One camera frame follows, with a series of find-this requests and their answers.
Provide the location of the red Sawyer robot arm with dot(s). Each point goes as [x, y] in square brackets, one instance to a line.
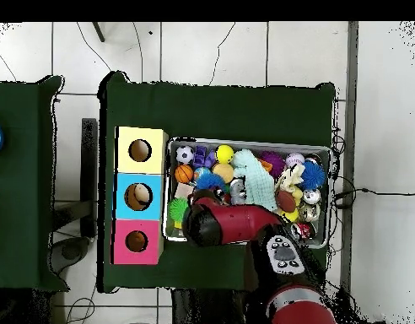
[248, 222]

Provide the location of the mint green knitted cloth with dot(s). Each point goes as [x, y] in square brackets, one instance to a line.
[258, 182]

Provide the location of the black upright panel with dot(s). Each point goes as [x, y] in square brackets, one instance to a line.
[89, 168]

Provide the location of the purple spiky ball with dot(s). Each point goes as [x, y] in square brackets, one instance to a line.
[276, 161]

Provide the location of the black and white soccer ball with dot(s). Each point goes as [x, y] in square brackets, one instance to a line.
[185, 154]

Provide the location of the orange plastic block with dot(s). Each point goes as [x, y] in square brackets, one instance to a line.
[266, 164]

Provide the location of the yellow ball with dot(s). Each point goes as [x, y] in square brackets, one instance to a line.
[224, 154]

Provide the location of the grey rounded base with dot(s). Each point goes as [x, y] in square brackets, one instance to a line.
[71, 251]

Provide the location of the blue fuzzy ball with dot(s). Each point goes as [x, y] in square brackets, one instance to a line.
[210, 181]
[312, 175]

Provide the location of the dark green table cloth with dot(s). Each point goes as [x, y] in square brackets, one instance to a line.
[211, 111]
[18, 185]

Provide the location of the green fuzzy ball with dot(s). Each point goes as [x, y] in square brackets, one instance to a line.
[177, 207]

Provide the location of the black stand with legs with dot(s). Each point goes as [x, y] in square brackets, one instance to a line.
[99, 32]

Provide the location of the brown toy football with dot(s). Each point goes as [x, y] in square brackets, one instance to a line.
[286, 201]

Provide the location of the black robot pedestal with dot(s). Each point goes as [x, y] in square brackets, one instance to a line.
[207, 310]

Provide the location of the small orange basketball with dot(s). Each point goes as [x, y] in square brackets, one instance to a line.
[183, 173]

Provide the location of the shallow clear mesh bin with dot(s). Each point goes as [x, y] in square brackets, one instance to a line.
[315, 239]

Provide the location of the white baseball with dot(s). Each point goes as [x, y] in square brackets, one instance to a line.
[294, 159]

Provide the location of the wooden box with three holes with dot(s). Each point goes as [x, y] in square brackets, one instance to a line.
[153, 209]

